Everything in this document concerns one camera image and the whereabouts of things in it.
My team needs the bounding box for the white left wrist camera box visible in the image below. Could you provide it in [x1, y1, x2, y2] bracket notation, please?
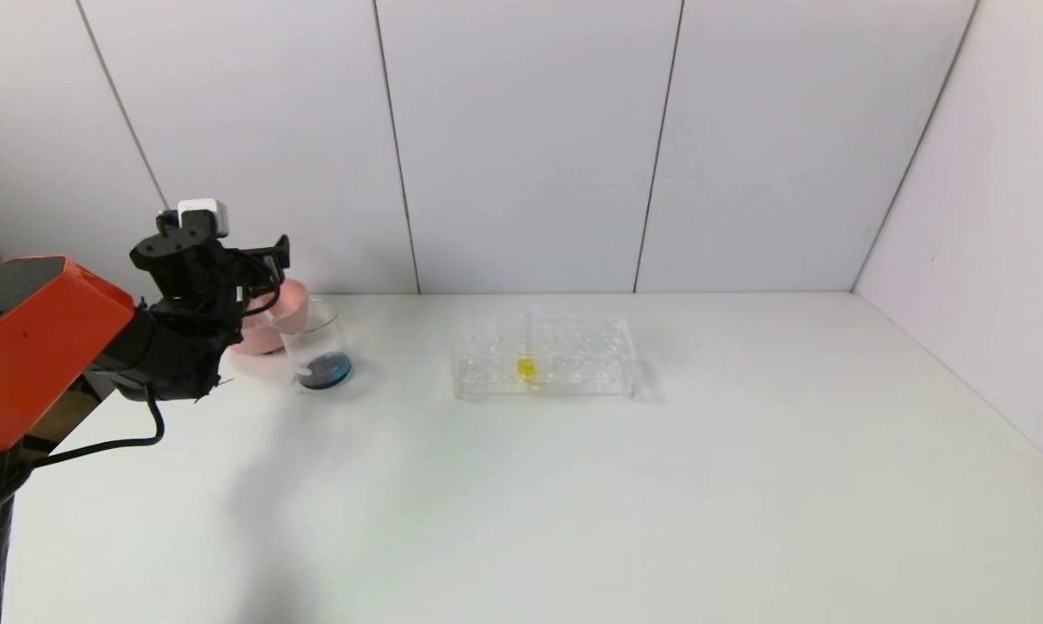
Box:
[178, 199, 229, 237]

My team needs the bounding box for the clear acrylic test tube rack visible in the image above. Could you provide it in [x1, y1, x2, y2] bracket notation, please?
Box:
[450, 315, 635, 401]

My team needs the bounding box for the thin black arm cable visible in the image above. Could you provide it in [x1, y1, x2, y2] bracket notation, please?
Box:
[28, 388, 165, 469]

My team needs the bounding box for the pink bowl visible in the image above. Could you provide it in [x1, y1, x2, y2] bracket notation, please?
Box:
[227, 279, 312, 356]

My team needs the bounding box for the test tube with yellow pigment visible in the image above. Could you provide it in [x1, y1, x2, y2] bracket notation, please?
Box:
[518, 312, 539, 389]

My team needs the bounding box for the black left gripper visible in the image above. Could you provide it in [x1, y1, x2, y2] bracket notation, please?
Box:
[228, 234, 291, 291]

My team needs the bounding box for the clear glass beaker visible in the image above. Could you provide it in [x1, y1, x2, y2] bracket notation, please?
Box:
[279, 299, 353, 393]

